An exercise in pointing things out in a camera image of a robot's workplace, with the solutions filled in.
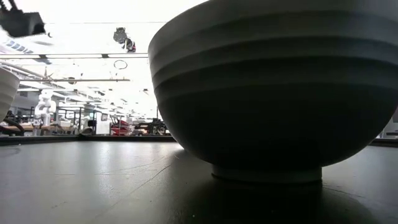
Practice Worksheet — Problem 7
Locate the black table frame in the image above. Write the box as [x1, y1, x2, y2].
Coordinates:
[0, 134, 398, 147]

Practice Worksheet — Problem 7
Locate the thin overhead rig beam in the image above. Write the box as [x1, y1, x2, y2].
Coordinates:
[19, 78, 131, 83]

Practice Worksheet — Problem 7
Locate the dark ceiling-hung camera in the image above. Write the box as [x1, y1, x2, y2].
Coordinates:
[113, 27, 137, 53]

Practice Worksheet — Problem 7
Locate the black bowl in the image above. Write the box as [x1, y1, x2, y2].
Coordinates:
[147, 0, 398, 185]

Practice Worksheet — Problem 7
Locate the grey overhead rig beam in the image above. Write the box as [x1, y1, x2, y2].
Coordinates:
[0, 52, 149, 60]

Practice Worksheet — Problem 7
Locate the distant white robot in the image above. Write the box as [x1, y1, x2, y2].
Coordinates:
[34, 89, 57, 127]

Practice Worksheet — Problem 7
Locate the tan bowl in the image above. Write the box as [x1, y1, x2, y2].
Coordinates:
[0, 67, 21, 123]

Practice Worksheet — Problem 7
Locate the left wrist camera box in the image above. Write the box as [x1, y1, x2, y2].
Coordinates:
[0, 10, 47, 38]

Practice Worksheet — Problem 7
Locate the distant red cart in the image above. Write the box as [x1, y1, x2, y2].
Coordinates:
[110, 116, 131, 136]

